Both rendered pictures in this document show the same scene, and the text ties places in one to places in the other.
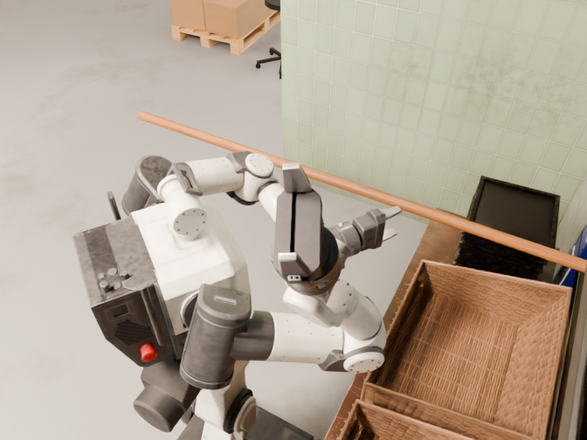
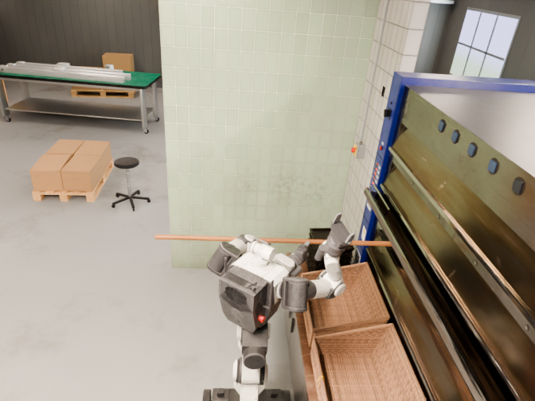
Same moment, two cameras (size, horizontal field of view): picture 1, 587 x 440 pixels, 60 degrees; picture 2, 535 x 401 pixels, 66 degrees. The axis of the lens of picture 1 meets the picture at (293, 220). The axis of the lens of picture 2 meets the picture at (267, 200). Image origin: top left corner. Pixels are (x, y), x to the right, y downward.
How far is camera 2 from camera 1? 1.37 m
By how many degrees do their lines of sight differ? 31
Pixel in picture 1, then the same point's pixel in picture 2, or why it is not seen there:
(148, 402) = (254, 352)
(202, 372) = (301, 305)
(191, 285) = (279, 279)
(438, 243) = not seen: hidden behind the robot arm
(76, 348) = not seen: outside the picture
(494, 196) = (319, 235)
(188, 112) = (80, 247)
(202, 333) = (298, 290)
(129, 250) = (247, 275)
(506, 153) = (302, 219)
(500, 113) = (295, 200)
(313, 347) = (326, 288)
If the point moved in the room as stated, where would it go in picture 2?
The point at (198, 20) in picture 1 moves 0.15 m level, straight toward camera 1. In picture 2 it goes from (56, 184) to (61, 188)
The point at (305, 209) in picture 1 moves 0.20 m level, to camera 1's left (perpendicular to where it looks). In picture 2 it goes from (341, 226) to (302, 237)
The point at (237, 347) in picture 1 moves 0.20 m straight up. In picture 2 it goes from (308, 292) to (314, 257)
